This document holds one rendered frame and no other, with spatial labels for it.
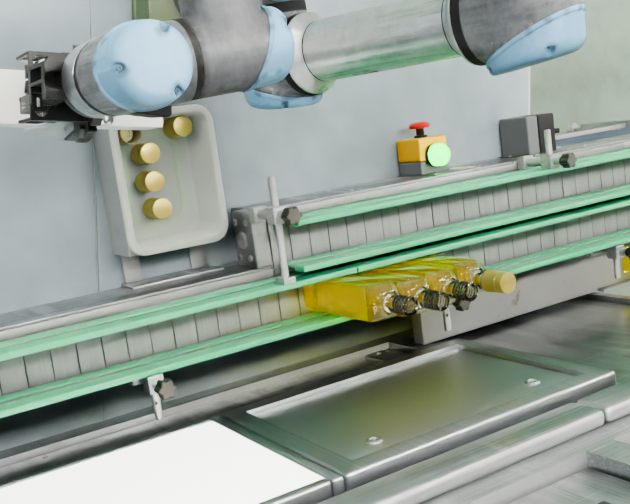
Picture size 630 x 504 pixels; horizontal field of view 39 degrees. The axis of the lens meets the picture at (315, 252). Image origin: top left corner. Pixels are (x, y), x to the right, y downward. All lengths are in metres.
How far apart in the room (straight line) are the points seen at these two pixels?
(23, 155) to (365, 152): 0.64
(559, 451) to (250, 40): 0.63
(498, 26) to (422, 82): 0.77
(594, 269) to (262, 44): 1.25
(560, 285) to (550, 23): 0.94
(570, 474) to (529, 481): 0.07
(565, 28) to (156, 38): 0.48
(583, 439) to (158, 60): 0.71
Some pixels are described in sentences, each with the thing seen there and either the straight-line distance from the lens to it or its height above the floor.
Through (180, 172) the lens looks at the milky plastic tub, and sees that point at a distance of 1.51.
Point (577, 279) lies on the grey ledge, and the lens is 1.93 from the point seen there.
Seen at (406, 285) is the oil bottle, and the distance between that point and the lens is 1.37.
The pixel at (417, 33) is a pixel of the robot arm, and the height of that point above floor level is 1.28.
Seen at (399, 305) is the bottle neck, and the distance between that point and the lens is 1.30.
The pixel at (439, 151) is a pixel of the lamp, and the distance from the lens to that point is 1.70.
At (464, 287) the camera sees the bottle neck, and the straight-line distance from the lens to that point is 1.37.
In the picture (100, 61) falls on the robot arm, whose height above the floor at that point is 1.41.
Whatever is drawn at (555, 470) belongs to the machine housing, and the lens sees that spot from 1.12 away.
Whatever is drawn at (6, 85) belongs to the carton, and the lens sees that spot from 1.08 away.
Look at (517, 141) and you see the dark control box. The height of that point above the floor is 0.80.
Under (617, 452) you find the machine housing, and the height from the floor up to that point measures 1.46.
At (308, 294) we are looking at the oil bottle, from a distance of 1.48.
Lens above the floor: 2.16
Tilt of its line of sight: 58 degrees down
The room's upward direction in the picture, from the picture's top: 96 degrees clockwise
